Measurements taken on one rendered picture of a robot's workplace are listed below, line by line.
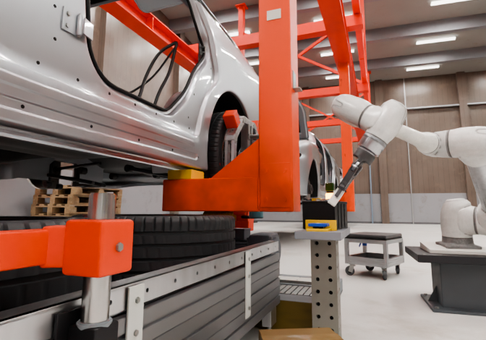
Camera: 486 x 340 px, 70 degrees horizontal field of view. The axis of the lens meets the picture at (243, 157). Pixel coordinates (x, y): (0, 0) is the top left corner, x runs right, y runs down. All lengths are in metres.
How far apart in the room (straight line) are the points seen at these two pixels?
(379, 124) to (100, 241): 1.05
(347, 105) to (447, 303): 1.31
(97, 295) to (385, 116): 1.09
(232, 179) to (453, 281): 1.33
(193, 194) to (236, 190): 0.23
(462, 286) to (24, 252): 2.10
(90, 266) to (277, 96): 1.28
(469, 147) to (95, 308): 1.60
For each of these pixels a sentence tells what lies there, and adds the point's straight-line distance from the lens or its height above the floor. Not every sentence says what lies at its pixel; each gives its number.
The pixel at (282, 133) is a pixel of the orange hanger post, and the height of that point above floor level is 0.88.
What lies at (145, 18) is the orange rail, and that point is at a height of 3.18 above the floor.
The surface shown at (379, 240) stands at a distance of 3.00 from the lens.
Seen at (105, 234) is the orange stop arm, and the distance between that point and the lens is 0.54.
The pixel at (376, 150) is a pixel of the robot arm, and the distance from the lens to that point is 1.34.
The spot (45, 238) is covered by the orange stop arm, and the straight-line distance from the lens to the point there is 0.60.
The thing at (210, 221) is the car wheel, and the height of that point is 0.49.
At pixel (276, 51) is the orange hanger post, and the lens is 1.75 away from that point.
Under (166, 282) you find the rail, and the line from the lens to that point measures 0.81.
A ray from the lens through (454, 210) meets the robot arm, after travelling 2.31.
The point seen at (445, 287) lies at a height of 0.12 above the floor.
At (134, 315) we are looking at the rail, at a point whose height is 0.33.
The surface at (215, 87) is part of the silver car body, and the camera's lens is 2.12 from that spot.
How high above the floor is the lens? 0.52
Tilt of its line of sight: 9 degrees up
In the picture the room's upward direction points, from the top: straight up
